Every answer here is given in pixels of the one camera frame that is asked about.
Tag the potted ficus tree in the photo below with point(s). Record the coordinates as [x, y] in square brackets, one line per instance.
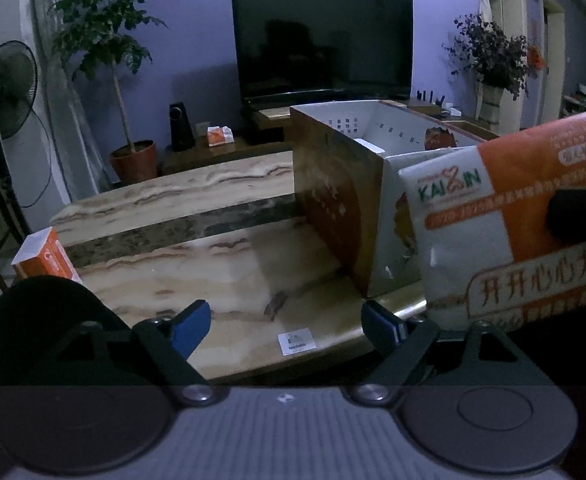
[97, 34]

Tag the brown cardboard box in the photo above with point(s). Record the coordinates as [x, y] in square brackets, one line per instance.
[471, 127]

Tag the white table sticker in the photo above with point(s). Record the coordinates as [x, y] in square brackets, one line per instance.
[296, 342]

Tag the black television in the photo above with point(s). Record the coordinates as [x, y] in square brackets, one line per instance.
[305, 51]

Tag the small tissue pack on stand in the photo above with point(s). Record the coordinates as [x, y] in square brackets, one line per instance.
[219, 135]

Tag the white apple cardboard box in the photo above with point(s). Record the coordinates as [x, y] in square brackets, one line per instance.
[346, 159]

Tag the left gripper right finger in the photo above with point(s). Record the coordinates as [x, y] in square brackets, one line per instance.
[404, 344]

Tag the black standing fan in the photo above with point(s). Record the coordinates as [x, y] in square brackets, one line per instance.
[18, 90]

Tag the dark potted plant right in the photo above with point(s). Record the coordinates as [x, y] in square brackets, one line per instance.
[497, 62]

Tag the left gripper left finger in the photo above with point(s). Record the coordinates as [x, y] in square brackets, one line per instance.
[169, 342]

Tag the orange tissue pack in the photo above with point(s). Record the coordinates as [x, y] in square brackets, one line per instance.
[43, 254]
[479, 221]

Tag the wooden TV stand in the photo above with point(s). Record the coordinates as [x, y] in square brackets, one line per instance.
[260, 132]

